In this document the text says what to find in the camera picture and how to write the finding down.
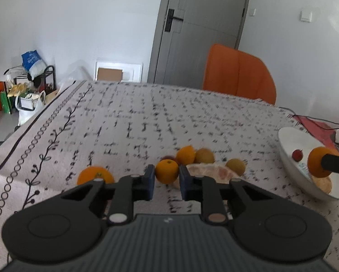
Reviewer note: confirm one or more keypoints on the blue plastic bag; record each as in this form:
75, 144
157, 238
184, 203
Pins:
32, 62

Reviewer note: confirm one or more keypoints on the printed tablecloth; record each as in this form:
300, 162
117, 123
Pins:
129, 119

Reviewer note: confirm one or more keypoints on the brown cardboard sheet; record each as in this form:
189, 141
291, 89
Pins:
109, 74

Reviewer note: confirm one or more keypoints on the white foam frame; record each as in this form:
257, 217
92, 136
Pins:
129, 72

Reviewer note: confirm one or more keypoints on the peeled pomelo piece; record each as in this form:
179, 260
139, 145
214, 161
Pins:
212, 172
324, 184

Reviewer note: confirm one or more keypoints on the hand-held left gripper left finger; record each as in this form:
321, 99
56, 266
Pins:
150, 182

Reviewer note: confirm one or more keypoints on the small red fruit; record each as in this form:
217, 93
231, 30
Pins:
167, 157
297, 154

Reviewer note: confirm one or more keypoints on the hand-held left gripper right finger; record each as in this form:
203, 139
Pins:
183, 184

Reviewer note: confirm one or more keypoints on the orange chair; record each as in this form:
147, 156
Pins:
237, 73

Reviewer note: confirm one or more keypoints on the black metal rack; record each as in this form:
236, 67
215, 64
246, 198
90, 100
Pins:
51, 79

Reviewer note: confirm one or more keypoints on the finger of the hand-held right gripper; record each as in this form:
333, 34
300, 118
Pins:
336, 165

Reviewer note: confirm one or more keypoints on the white plastic bag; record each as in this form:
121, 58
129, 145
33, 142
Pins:
27, 113

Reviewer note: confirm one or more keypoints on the yellow slippers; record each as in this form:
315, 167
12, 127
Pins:
16, 90

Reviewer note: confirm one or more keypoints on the red mat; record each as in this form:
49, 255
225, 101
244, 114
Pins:
311, 124

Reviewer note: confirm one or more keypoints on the small orange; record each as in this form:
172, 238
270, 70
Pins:
186, 153
166, 171

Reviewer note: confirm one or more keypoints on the grey door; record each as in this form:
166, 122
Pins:
203, 28

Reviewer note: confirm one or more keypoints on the brown round fruit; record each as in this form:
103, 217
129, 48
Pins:
205, 155
236, 166

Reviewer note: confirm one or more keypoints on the small white wall switch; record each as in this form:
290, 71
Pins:
253, 12

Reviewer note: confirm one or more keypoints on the large orange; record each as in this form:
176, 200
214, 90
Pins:
314, 161
90, 174

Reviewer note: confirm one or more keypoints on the clear plastic bag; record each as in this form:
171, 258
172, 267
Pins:
73, 78

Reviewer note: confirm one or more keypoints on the white plate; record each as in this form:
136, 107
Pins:
291, 144

